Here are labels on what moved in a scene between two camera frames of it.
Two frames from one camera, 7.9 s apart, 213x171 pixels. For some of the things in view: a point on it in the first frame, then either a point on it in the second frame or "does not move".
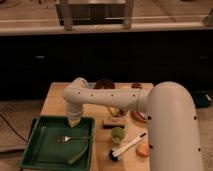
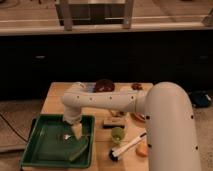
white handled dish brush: x=114 y=153 does not move
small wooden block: x=112 y=122 does not move
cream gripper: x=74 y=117 to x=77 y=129
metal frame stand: x=82 y=12 does not move
